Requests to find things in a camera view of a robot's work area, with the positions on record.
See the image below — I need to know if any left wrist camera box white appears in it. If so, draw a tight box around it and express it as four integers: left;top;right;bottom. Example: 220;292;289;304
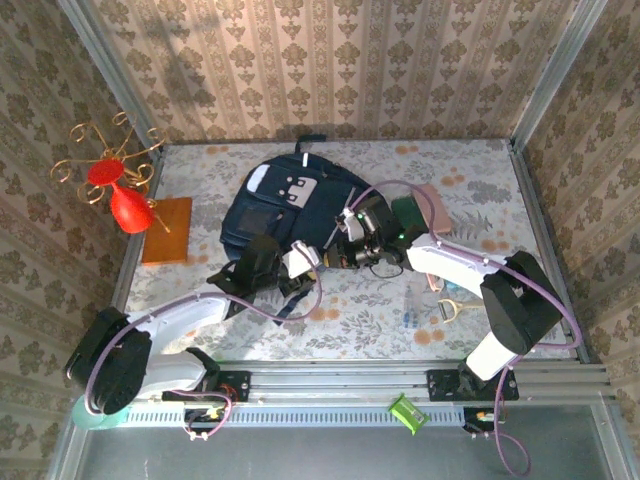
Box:
282;239;322;279

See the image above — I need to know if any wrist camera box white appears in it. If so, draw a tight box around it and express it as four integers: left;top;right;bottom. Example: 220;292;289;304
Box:
282;239;322;279
335;212;370;245

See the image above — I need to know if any orange wooden board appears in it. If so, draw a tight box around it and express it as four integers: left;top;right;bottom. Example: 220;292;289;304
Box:
141;196;194;266

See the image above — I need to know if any gold wire stand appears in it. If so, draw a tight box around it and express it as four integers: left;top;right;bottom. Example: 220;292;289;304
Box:
49;110;174;234

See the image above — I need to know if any cream Y-shaped peeler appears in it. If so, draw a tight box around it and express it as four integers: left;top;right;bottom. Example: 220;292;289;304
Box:
437;298;484;325

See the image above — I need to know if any navy blue backpack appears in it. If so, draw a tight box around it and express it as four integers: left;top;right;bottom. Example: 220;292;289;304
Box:
219;134;382;327

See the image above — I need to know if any green pencil case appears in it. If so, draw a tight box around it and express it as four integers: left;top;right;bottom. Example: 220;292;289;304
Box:
389;196;431;237

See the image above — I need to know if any aluminium frame post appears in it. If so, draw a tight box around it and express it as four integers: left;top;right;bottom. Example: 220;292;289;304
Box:
509;0;609;147
57;0;169;156

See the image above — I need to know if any white slotted cable duct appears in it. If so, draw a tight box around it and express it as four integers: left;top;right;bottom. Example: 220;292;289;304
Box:
127;403;466;429

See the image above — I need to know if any green packet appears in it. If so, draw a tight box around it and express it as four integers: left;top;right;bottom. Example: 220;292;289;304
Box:
388;393;431;436

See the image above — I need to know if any pink pencil case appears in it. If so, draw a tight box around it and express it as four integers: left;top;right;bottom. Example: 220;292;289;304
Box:
413;183;452;236

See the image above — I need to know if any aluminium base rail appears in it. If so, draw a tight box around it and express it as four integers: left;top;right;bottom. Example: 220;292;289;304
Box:
77;362;614;401

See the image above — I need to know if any teal green cup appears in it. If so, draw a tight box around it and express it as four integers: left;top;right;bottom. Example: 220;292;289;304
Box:
71;397;131;431

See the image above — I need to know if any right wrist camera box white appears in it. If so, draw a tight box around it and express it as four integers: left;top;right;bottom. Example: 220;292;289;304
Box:
335;212;370;245

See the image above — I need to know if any red plastic goblet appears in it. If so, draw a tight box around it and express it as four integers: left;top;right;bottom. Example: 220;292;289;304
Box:
87;158;154;235

